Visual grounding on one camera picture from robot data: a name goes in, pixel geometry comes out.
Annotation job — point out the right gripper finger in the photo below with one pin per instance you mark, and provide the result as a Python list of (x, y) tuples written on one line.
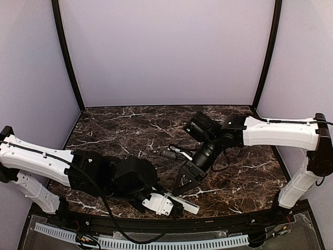
[(188, 184), (179, 188)]

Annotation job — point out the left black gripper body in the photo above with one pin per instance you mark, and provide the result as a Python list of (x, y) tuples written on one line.
[(176, 206)]

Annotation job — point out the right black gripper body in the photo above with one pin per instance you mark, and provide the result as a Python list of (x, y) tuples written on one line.
[(193, 170)]

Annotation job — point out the white remote control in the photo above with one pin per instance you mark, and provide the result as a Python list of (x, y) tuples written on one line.
[(188, 206)]

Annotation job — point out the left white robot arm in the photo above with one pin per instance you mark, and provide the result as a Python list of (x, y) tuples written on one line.
[(21, 160)]

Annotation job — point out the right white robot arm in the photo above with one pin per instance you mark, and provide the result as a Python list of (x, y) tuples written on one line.
[(311, 134)]

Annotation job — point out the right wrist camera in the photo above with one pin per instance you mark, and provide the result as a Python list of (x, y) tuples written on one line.
[(202, 128)]

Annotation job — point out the black front rail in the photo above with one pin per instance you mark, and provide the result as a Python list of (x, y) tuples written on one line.
[(93, 223)]

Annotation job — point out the right black frame post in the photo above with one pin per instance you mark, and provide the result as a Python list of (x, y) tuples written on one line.
[(269, 53)]

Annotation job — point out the black frame post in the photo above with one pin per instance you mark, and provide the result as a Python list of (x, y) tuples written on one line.
[(66, 55), (269, 53)]

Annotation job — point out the left black frame post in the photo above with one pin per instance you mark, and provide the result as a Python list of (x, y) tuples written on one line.
[(66, 55)]

